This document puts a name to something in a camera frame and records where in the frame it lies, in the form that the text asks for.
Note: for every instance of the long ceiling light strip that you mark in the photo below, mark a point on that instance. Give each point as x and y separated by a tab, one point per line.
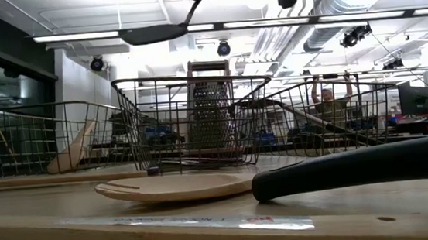
267	22

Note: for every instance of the black computer monitor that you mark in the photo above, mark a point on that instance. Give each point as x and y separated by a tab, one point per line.
414	98

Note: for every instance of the person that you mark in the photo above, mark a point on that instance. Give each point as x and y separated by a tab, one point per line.
329	102

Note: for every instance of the wooden spatula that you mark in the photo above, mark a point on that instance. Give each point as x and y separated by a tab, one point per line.
67	178
69	154

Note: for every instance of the wooden spork small label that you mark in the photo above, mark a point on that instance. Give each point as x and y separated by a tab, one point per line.
173	187

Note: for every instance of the black ceiling spotlight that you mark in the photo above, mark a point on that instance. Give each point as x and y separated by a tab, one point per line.
97	63
223	48
352	38

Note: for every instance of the black office desk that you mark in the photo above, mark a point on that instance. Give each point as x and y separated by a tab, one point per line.
424	122

